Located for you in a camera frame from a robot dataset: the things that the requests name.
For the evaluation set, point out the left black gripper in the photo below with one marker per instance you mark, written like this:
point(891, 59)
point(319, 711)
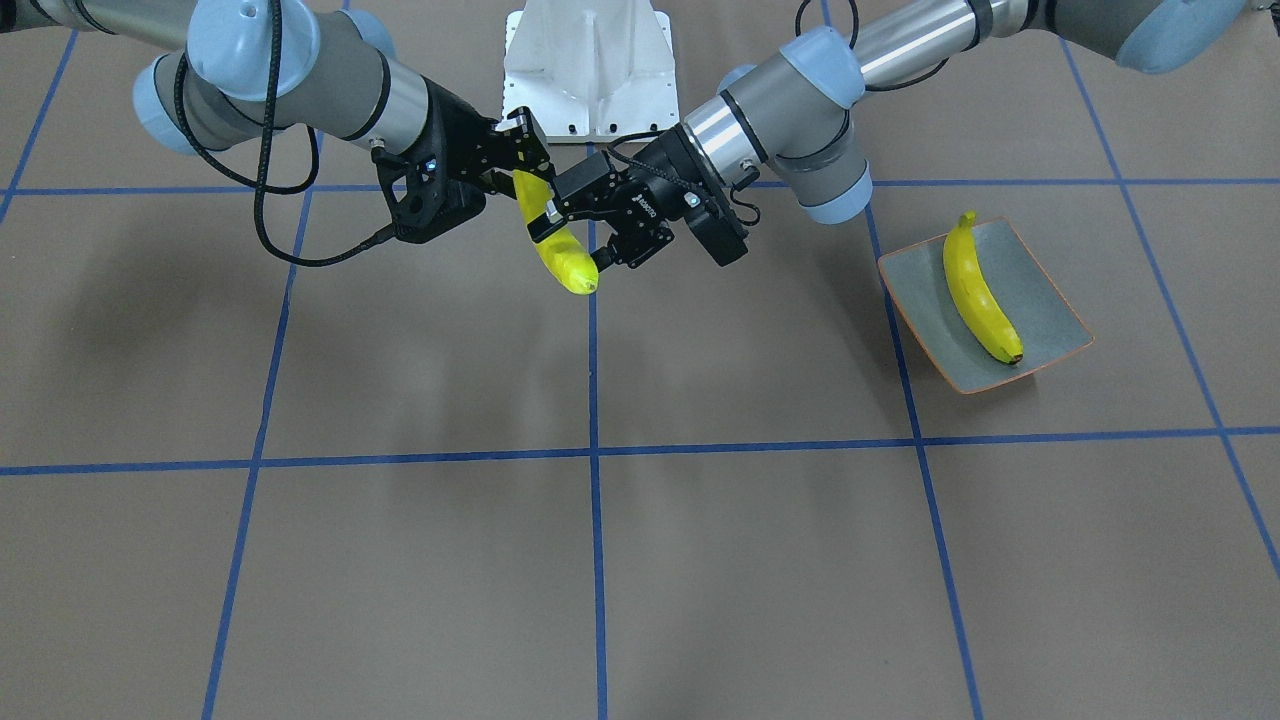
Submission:
point(664, 166)

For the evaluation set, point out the yellow banana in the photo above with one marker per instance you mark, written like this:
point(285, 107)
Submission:
point(973, 299)
point(561, 253)

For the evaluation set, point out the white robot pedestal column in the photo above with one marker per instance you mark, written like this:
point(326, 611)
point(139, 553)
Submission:
point(591, 71)

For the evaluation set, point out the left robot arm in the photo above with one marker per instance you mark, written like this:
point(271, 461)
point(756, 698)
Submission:
point(792, 114)

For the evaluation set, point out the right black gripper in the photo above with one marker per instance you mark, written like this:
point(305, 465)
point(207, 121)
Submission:
point(458, 131)

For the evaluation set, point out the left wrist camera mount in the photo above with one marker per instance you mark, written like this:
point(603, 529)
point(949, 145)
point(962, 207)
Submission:
point(713, 222)

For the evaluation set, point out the grey square plate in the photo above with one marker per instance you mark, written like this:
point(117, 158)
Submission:
point(1048, 325)

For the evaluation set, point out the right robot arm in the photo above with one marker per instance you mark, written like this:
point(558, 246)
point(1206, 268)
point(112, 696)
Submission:
point(230, 68)

